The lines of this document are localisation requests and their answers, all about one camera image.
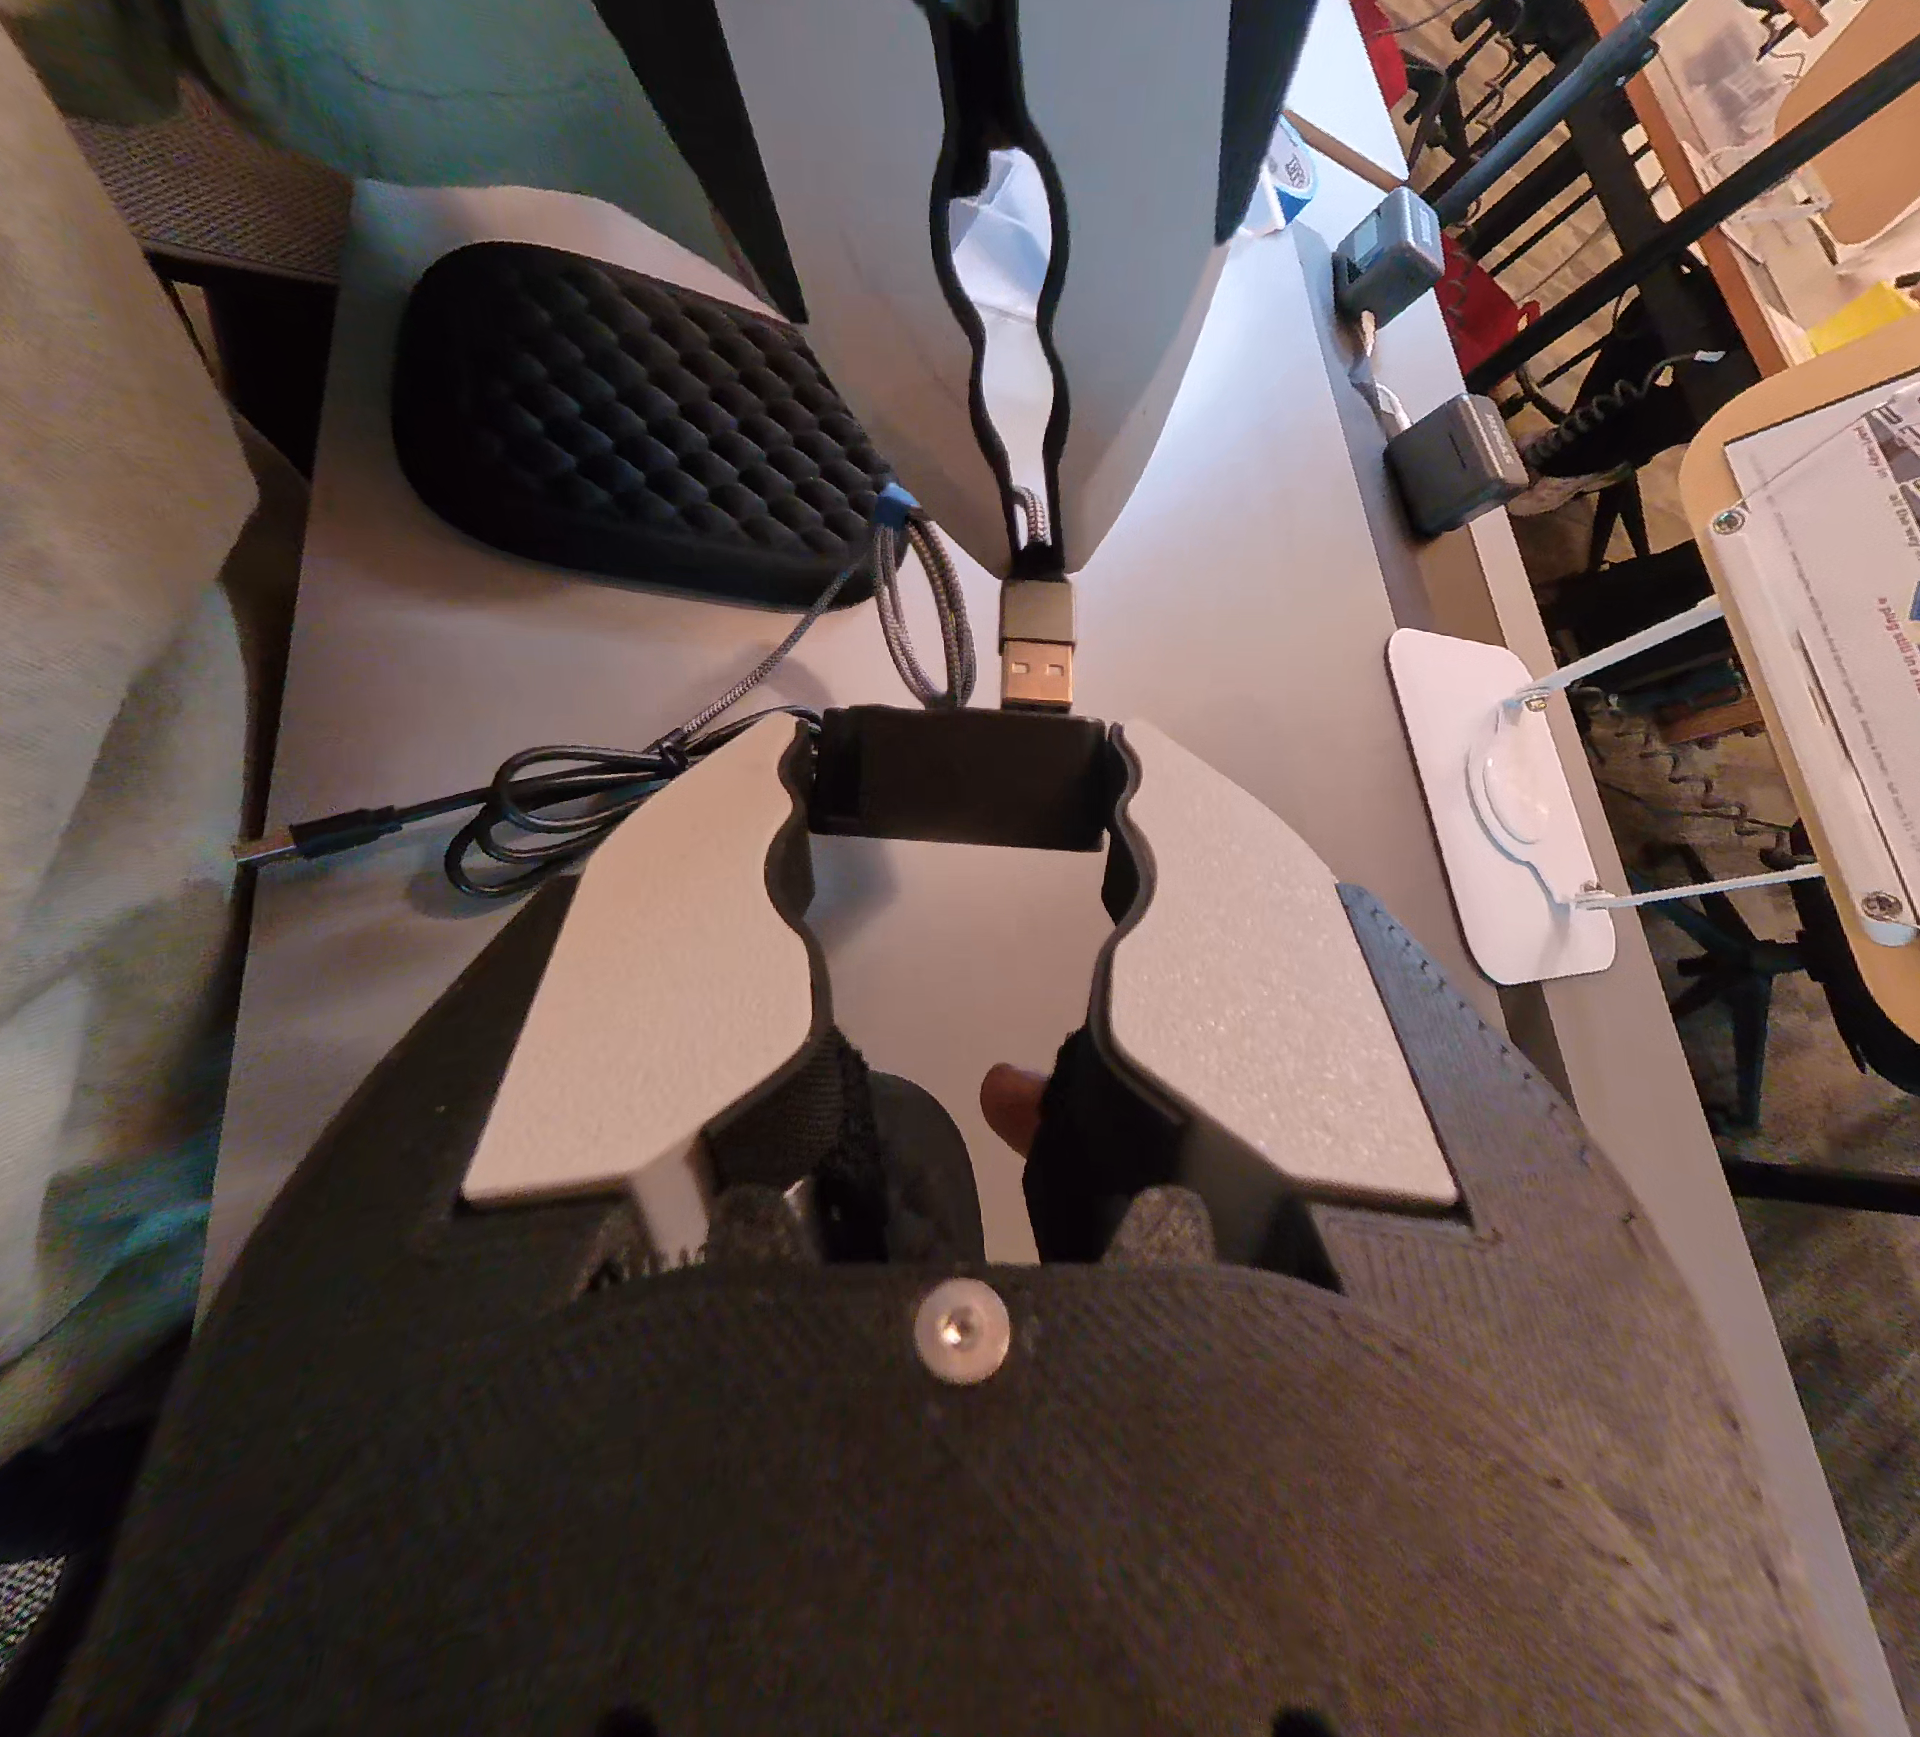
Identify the red bag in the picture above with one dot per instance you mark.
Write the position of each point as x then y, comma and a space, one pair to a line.
1373, 27

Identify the yellow box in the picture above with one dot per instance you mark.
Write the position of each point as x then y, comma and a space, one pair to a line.
1868, 320

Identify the black quilted case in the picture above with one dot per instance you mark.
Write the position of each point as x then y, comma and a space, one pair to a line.
631, 416

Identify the dark grey box device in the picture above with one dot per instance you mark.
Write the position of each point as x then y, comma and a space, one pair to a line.
1455, 464

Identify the black usb hub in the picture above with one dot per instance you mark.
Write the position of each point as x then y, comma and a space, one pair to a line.
961, 776

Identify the pale wooden chair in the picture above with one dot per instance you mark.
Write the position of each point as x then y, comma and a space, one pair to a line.
1861, 132

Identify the person's right hand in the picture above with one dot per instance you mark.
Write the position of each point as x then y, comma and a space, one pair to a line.
1102, 1138

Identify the wooden board with printed sheet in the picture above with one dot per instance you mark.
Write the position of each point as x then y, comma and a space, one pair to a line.
1800, 597

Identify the white clamp base plate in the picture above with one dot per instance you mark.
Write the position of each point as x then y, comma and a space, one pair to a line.
1500, 807

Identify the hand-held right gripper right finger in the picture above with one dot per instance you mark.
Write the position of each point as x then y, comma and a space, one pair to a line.
1269, 1003

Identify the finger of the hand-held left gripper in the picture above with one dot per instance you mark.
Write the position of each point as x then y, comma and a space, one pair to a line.
1148, 117
840, 162

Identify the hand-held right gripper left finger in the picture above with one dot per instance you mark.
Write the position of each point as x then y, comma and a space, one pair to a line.
645, 972

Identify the grey box device with screen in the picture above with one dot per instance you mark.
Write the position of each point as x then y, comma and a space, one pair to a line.
1392, 253

